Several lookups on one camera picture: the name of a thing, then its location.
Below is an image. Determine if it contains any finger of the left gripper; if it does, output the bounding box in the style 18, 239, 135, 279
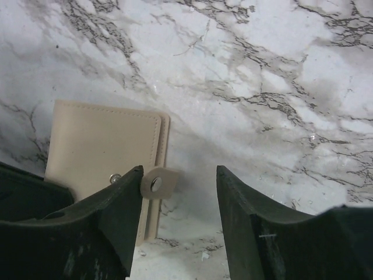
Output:
1, 163, 74, 222

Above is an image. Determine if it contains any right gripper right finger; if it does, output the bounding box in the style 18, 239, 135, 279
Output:
216, 166, 372, 279

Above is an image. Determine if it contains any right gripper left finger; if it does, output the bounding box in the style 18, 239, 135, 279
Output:
1, 166, 143, 279

